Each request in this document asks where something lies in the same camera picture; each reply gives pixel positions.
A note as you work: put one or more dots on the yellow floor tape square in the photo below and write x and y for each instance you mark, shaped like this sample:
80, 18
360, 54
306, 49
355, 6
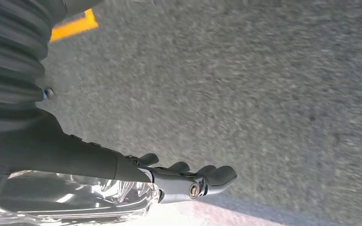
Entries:
74, 26

